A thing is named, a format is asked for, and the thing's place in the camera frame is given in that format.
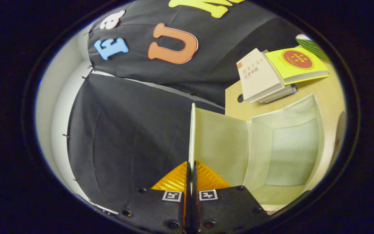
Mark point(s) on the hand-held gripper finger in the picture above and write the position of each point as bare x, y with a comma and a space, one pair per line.
188, 211
195, 211

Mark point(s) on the white fabric storage box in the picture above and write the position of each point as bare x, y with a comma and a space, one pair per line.
226, 146

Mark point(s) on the black backdrop cloth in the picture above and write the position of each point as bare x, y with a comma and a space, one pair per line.
125, 136

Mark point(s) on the beige book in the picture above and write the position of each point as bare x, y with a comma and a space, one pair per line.
258, 76

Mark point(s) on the grey book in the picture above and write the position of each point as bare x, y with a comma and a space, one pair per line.
287, 91

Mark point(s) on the yellow book with red circle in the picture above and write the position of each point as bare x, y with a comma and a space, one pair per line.
299, 65

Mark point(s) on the watermelon slice plush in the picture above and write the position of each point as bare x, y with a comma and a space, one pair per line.
312, 45

